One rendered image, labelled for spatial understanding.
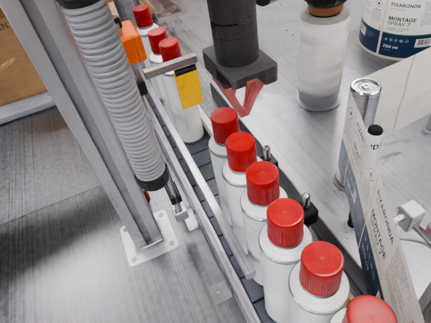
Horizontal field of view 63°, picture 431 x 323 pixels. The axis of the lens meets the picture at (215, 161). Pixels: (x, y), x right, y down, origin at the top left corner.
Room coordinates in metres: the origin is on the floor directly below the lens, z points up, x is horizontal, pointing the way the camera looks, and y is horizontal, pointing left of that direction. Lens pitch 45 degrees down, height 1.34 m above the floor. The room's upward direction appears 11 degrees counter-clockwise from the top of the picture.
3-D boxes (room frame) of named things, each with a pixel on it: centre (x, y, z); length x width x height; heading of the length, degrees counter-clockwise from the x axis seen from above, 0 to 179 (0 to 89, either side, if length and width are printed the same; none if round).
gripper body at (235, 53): (0.42, -0.06, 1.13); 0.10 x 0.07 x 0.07; 16
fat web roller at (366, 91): (0.36, -0.21, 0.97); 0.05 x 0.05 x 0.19
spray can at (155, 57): (0.60, 0.06, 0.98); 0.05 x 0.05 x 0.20
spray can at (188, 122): (0.55, 0.04, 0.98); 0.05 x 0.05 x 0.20
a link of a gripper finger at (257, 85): (0.43, -0.05, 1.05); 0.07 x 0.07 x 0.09; 16
